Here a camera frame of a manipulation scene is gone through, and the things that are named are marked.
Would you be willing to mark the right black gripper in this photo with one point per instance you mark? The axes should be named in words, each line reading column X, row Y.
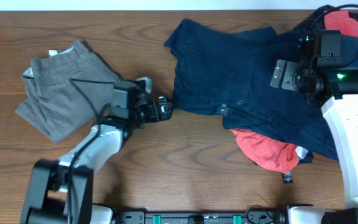
column 291, row 68

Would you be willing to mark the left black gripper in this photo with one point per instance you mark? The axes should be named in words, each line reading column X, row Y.
column 163, row 115

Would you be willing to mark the navy blue shorts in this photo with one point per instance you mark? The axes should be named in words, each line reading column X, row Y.
column 230, row 74

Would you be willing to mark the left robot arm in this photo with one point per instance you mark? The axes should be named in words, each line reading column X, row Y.
column 61, row 191

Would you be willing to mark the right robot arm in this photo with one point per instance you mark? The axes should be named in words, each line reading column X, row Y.
column 336, row 93

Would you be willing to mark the dark plaid garment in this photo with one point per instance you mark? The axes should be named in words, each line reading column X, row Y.
column 312, row 18

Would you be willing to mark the red garment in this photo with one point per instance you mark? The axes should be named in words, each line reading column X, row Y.
column 282, row 156

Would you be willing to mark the grey folded shorts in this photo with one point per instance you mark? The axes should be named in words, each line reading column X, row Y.
column 65, row 89

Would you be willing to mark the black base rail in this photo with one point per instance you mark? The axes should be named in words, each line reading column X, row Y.
column 254, row 214

